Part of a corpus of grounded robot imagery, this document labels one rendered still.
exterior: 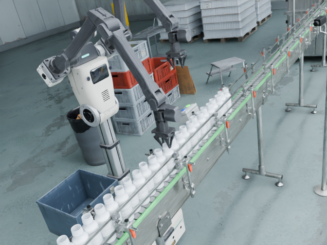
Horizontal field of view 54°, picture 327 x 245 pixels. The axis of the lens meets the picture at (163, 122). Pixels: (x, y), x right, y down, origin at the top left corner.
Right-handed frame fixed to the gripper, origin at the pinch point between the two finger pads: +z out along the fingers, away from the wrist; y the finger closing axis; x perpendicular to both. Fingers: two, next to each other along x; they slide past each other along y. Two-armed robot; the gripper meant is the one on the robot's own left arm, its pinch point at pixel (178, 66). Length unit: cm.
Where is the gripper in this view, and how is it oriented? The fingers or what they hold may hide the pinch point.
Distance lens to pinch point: 188.4
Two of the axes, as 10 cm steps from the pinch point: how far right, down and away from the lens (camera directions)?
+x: -5.5, 4.5, -7.1
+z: 1.7, 8.9, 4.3
